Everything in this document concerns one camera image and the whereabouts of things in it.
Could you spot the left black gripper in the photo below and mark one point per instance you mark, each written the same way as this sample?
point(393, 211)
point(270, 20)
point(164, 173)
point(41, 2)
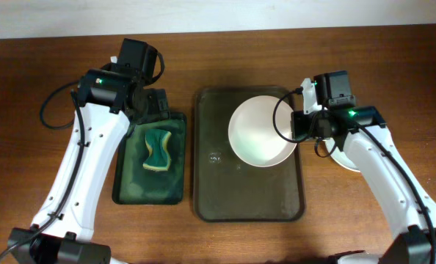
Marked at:
point(159, 104)

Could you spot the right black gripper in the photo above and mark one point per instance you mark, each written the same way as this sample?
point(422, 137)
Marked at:
point(297, 130)

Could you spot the green and yellow sponge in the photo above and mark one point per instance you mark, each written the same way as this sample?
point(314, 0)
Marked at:
point(156, 141)

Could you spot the pale green plate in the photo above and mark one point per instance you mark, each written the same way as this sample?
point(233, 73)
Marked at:
point(339, 157)

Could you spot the white plate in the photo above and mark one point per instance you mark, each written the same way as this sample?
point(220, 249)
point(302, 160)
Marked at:
point(259, 130)

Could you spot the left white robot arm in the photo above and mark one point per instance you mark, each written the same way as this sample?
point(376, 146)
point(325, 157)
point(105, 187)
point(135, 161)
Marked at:
point(107, 100)

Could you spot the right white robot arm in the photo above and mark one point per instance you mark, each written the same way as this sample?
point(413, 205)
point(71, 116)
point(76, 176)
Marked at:
point(362, 135)

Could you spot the small dark green tray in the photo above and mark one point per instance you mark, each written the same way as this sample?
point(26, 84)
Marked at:
point(135, 185)

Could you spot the large brown serving tray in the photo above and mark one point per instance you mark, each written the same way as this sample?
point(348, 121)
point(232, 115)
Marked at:
point(226, 188)

